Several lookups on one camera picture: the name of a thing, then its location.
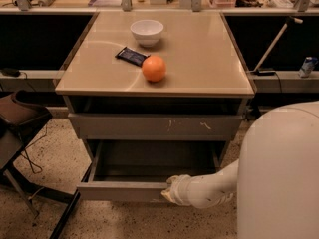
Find white stick with black tip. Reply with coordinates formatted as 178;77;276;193
252;15;305;74

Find brown chair left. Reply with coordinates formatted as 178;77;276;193
0;91;81;239

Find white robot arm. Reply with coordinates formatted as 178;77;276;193
162;102;319;239

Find black power adapter left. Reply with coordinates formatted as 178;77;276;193
0;68;21;77

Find grey top drawer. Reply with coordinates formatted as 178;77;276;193
69;114;242;141

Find dark blue snack bar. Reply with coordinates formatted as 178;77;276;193
115;47;148;67

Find white bowl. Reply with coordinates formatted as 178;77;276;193
130;20;163;47

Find black power adapter right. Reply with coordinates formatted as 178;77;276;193
254;68;276;76

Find grey drawer cabinet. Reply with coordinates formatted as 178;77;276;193
54;10;256;199

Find blue white can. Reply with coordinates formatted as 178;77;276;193
299;57;318;78

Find grey drawer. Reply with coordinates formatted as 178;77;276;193
78;140;224;203
69;114;242;141

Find black power adapter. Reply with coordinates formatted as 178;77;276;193
0;68;21;77
254;68;276;76

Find orange fruit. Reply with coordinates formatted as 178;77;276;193
142;56;166;83

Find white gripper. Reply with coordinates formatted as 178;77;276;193
160;175;191;206

